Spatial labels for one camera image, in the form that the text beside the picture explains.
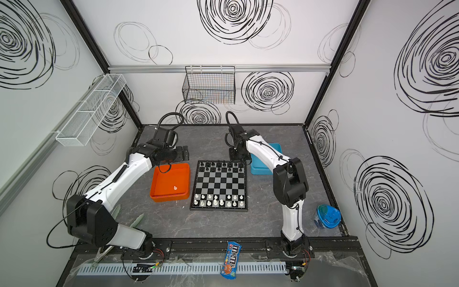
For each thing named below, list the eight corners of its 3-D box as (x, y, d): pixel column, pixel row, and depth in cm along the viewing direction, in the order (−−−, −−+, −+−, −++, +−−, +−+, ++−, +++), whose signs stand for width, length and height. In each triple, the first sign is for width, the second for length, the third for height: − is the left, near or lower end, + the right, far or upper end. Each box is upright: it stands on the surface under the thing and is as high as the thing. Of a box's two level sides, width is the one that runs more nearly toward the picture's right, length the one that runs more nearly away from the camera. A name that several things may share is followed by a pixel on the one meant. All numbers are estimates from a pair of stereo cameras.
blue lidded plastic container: (313, 232, 80) (323, 226, 72) (308, 213, 86) (316, 204, 77) (333, 232, 80) (345, 226, 72) (326, 213, 86) (337, 204, 77)
